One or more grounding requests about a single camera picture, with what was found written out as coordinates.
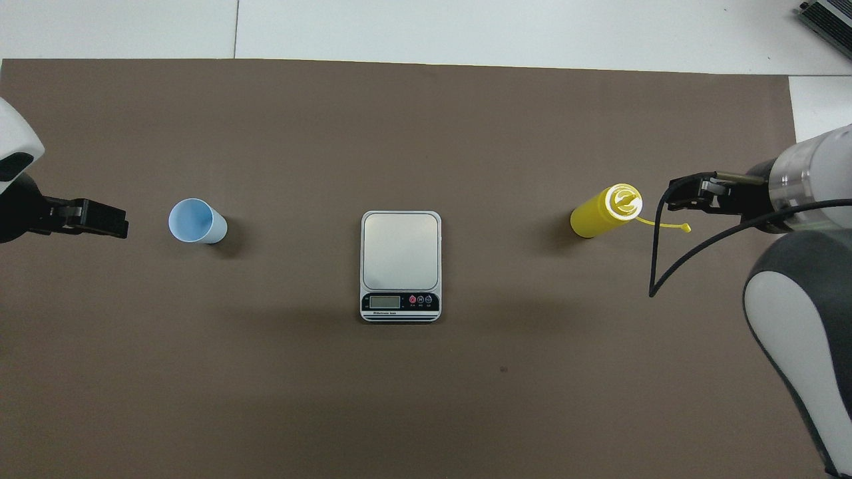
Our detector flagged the silver digital kitchen scale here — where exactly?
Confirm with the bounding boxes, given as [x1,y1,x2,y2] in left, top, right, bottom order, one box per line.
[360,211,442,323]

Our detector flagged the blue plastic cup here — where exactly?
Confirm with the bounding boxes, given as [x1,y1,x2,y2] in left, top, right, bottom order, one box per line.
[168,198,228,245]

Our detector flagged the brown table mat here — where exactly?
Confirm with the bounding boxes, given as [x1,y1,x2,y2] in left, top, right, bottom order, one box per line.
[0,59,834,479]

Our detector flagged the grey ribbed metal device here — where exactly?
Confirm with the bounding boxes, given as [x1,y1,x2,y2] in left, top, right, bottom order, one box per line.
[799,0,852,61]

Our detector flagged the yellow squeeze bottle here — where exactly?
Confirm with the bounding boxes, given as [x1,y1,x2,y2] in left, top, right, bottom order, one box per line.
[570,184,692,239]

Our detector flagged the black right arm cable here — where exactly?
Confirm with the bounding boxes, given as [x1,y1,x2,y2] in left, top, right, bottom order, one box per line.
[649,172,852,298]

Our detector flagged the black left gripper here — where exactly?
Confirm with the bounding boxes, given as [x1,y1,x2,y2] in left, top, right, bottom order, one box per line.
[0,173,129,243]

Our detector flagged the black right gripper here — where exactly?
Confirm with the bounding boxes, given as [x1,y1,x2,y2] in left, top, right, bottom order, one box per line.
[668,160,778,232]

